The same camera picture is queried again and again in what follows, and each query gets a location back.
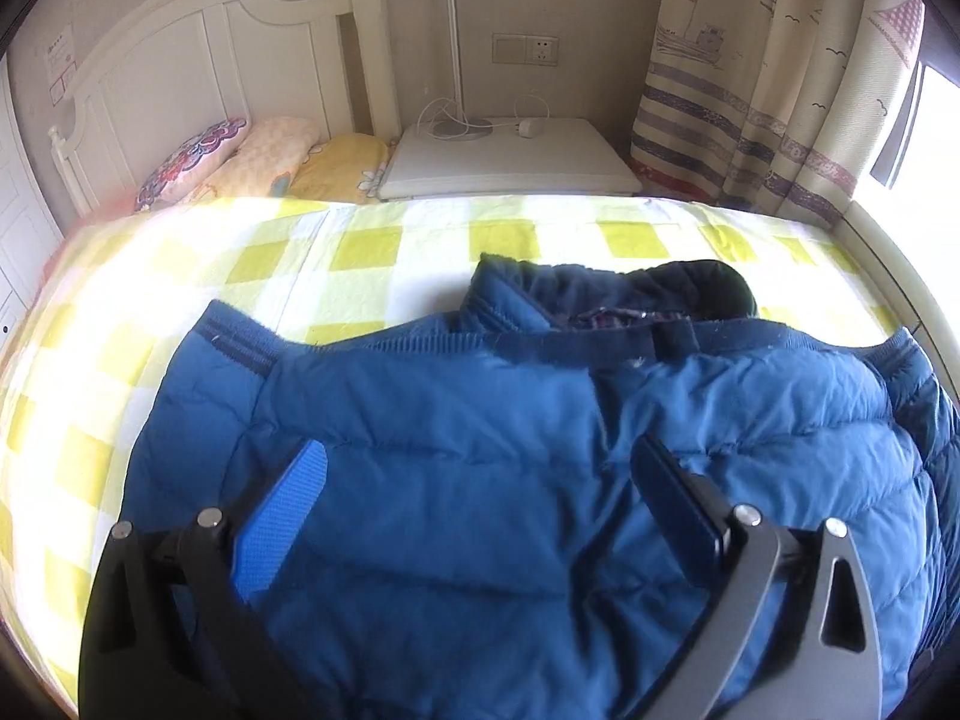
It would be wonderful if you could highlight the white cable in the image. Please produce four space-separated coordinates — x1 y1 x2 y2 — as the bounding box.
416 90 552 132

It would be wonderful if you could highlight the window ledge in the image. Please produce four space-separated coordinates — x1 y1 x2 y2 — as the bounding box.
832 202 960 361

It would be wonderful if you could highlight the white wooden headboard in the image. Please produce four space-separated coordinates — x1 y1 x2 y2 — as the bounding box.
49 0 398 215

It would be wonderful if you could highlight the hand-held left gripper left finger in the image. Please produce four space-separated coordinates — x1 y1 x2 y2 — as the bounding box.
79 439 346 720

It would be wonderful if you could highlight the blue down jacket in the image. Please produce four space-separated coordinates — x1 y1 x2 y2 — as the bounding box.
120 253 960 720

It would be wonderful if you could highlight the yellow checked bedsheet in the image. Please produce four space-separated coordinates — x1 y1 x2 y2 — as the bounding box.
0 195 920 713

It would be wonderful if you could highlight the paper label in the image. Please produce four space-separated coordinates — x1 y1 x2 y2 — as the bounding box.
43 24 80 106

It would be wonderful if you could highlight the floral print pillow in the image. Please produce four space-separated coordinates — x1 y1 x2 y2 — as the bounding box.
135 118 250 212

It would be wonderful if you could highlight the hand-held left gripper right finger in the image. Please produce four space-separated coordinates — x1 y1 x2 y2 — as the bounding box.
611 435 882 720

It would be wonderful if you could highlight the pink yellow checked pillow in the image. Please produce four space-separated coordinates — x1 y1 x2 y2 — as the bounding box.
196 116 322 200

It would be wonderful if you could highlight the white desk lamp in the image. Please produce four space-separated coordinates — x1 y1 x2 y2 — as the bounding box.
427 0 492 143

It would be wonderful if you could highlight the boat print curtain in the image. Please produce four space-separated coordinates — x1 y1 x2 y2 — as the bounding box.
628 0 927 230

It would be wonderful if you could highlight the white nightstand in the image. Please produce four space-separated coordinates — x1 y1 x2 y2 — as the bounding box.
377 116 644 202

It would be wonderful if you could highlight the window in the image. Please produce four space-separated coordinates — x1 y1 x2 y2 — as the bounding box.
870 7 960 218

